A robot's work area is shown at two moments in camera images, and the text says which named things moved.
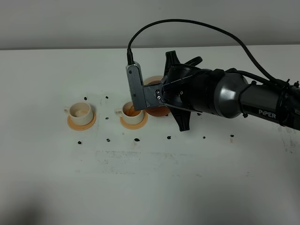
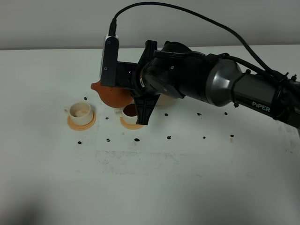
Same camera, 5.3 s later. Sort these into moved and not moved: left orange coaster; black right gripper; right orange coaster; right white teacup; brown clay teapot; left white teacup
Moved: black right gripper; brown clay teapot
Not moved: left white teacup; right orange coaster; right white teacup; left orange coaster
